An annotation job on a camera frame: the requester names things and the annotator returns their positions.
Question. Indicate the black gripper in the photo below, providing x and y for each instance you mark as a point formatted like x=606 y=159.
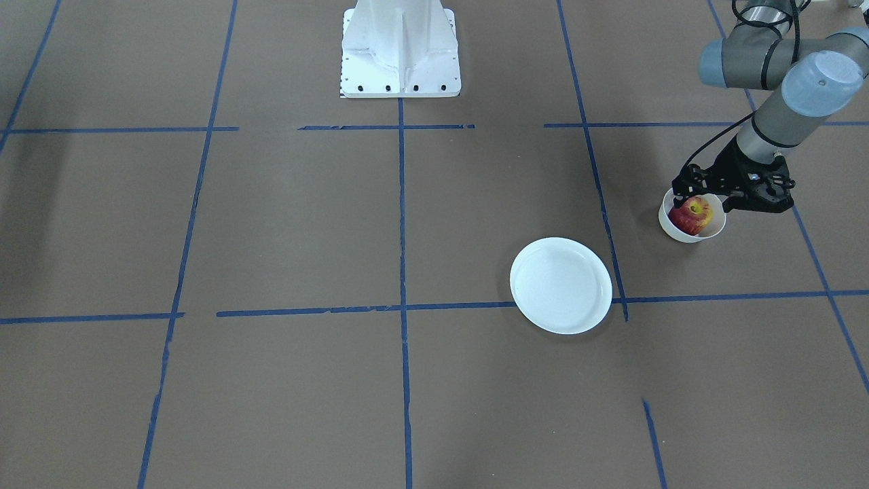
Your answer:
x=728 y=166

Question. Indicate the red yellow apple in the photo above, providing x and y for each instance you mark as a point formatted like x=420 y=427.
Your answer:
x=693 y=216

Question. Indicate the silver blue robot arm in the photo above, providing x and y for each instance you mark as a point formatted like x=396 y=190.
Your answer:
x=808 y=81

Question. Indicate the white bowl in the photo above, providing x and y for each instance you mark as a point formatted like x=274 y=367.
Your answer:
x=713 y=229

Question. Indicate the white plate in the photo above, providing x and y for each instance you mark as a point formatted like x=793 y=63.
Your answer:
x=561 y=286

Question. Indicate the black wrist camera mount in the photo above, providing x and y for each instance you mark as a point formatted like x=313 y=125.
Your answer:
x=766 y=188

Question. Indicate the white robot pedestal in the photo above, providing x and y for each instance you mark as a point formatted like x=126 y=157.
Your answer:
x=399 y=49

